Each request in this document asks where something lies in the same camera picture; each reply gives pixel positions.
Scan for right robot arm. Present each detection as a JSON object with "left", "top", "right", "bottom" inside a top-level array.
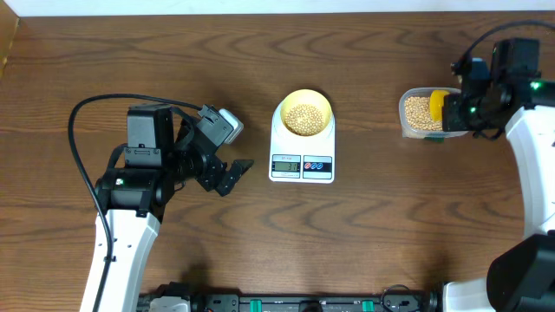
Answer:
[{"left": 440, "top": 38, "right": 554, "bottom": 311}]

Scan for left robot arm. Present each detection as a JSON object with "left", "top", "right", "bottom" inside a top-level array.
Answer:
[{"left": 81, "top": 104, "right": 253, "bottom": 311}]

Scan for yellow plastic bowl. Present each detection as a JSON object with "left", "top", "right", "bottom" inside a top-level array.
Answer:
[{"left": 278, "top": 89, "right": 332, "bottom": 137}]

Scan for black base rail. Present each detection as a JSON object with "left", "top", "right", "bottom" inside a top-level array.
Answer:
[{"left": 136, "top": 282, "right": 443, "bottom": 312}]

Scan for soybeans in yellow bowl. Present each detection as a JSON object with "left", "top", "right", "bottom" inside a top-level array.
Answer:
[{"left": 284, "top": 104, "right": 325, "bottom": 136}]

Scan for yellow measuring scoop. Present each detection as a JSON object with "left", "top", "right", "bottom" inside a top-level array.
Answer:
[{"left": 429, "top": 89, "right": 450, "bottom": 121}]

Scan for white digital kitchen scale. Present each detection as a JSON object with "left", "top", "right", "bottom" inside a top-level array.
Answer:
[{"left": 268, "top": 101, "right": 336, "bottom": 184}]

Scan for clear container of soybeans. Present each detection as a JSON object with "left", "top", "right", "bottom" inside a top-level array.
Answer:
[{"left": 399, "top": 88, "right": 467, "bottom": 140}]

